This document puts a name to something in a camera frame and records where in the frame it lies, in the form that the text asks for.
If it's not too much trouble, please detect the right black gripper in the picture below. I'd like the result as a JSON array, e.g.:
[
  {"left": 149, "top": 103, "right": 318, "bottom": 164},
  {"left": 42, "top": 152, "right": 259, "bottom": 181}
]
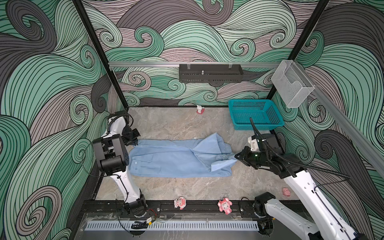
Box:
[{"left": 234, "top": 145, "right": 274, "bottom": 168}]

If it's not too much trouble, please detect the light blue long sleeve shirt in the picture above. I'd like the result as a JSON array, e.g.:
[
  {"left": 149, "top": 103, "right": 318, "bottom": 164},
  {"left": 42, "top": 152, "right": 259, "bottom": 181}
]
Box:
[{"left": 128, "top": 133, "right": 237, "bottom": 178}]

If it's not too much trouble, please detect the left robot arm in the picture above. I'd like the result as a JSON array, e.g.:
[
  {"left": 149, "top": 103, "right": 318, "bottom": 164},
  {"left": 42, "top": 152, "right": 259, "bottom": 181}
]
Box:
[{"left": 92, "top": 111, "right": 147, "bottom": 216}]

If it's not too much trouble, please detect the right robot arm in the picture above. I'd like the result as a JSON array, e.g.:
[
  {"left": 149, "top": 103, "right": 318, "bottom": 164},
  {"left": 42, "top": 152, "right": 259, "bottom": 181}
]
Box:
[{"left": 235, "top": 122, "right": 367, "bottom": 240}]

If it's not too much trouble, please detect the teal plastic basket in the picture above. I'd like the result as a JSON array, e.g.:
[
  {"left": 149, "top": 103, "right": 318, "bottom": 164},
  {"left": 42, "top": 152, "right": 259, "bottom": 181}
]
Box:
[{"left": 229, "top": 100, "right": 285, "bottom": 131}]

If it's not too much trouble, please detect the pink pig plush toy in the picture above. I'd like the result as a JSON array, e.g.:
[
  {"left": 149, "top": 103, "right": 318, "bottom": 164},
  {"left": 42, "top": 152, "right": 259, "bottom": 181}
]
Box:
[{"left": 218, "top": 198, "right": 233, "bottom": 215}]

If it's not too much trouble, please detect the small pink floor toy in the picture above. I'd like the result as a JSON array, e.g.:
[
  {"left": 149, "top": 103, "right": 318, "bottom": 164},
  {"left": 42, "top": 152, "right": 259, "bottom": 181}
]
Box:
[{"left": 282, "top": 188, "right": 291, "bottom": 197}]

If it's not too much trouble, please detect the pink white plush toy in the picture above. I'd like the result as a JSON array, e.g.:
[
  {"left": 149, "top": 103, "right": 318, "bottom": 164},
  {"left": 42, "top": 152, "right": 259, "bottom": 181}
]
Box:
[{"left": 174, "top": 197, "right": 187, "bottom": 210}]

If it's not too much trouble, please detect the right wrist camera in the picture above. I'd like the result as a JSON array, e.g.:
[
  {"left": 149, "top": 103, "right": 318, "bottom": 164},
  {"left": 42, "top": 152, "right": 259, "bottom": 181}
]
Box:
[{"left": 248, "top": 137, "right": 261, "bottom": 153}]

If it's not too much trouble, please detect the black front mounting rail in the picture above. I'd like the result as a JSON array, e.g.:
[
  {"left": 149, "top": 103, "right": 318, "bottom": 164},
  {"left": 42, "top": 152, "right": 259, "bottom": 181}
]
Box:
[{"left": 80, "top": 199, "right": 319, "bottom": 219}]

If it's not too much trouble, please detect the aluminium back wall rail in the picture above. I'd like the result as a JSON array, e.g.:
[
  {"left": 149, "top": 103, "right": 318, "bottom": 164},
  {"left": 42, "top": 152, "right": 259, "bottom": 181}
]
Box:
[{"left": 109, "top": 61, "right": 280, "bottom": 69}]

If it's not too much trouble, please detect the aluminium wall rail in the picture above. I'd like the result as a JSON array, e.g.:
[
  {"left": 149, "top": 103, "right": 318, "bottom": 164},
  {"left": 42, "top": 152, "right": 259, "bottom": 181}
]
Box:
[
  {"left": 109, "top": 61, "right": 280, "bottom": 69},
  {"left": 298, "top": 65, "right": 384, "bottom": 176}
]

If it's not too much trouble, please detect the white slotted cable duct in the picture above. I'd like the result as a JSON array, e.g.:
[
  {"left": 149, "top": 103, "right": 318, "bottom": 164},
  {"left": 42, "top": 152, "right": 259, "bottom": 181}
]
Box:
[{"left": 85, "top": 220, "right": 259, "bottom": 232}]

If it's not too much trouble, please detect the clear acrylic wall box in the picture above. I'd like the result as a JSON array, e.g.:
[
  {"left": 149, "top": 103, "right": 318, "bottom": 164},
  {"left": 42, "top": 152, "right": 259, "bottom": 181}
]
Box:
[{"left": 271, "top": 60, "right": 315, "bottom": 108}]

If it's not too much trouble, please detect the black perforated wall tray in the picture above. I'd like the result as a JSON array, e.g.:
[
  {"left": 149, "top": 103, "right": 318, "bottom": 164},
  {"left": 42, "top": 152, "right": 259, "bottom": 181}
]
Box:
[{"left": 179, "top": 64, "right": 244, "bottom": 87}]

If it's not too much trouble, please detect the aluminium right wall rail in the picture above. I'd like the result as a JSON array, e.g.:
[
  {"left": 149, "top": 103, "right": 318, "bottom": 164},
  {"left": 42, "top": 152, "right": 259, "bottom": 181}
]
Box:
[{"left": 298, "top": 65, "right": 384, "bottom": 176}]

